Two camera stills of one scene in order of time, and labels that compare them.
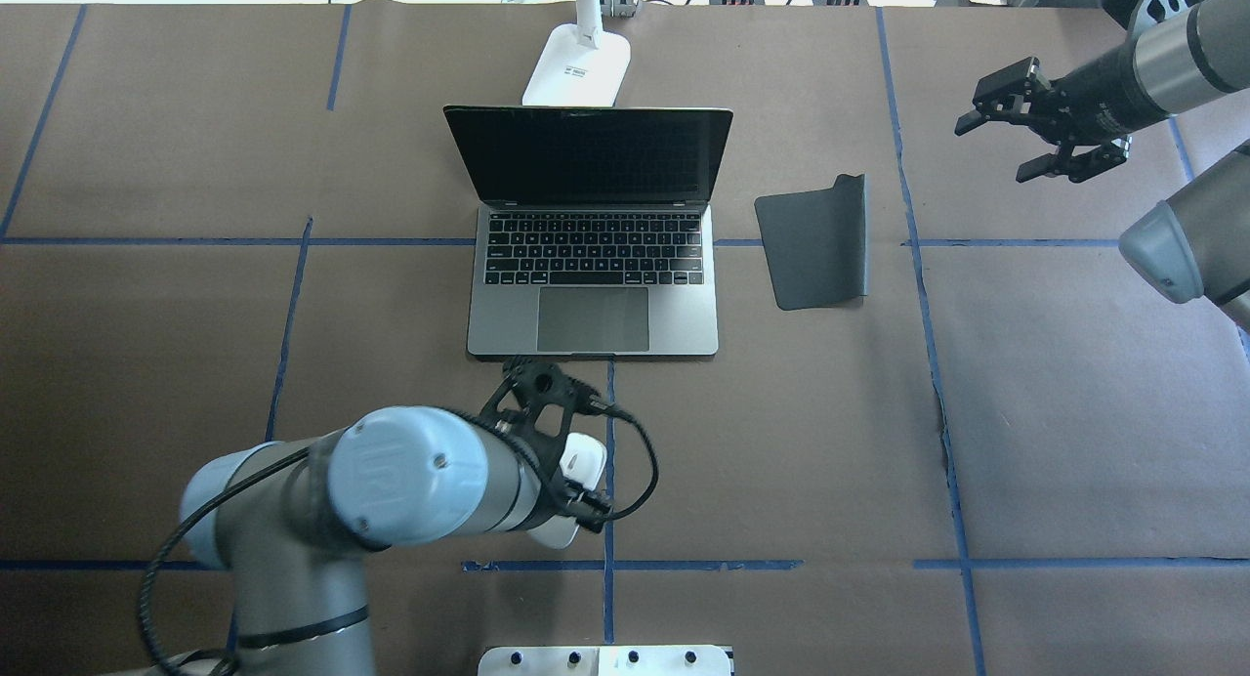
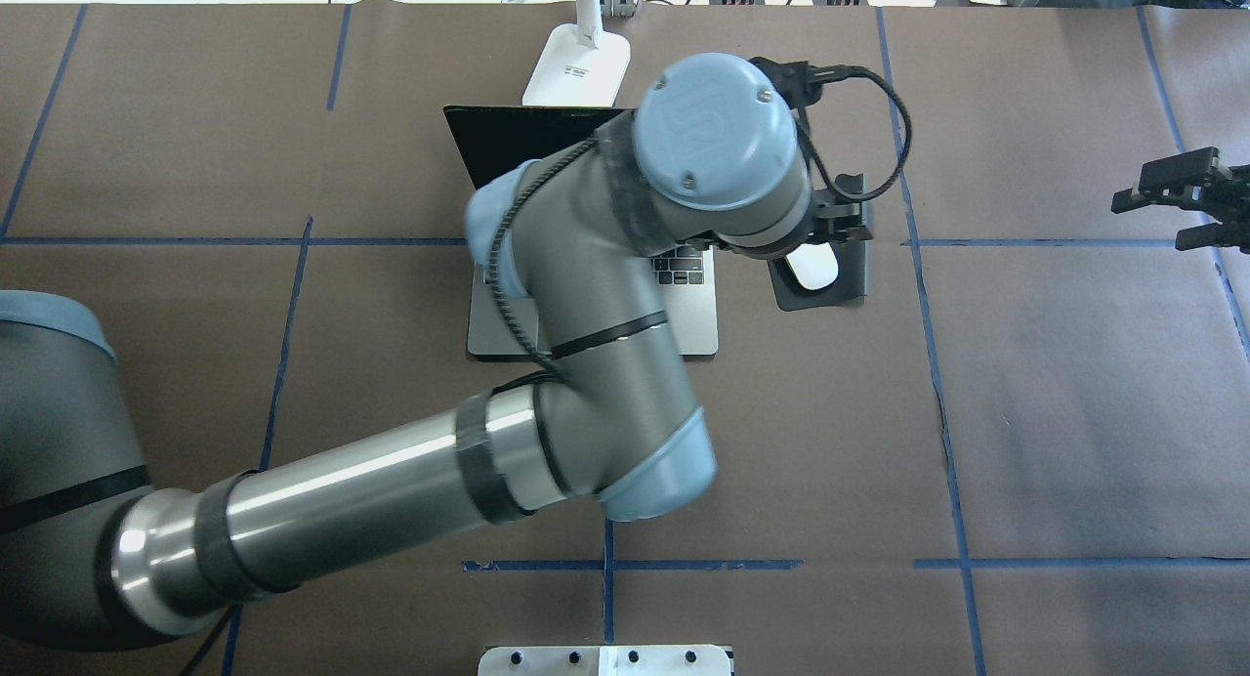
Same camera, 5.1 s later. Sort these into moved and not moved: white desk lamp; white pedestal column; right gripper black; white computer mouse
Moved: white computer mouse; right gripper black
Not moved: white desk lamp; white pedestal column
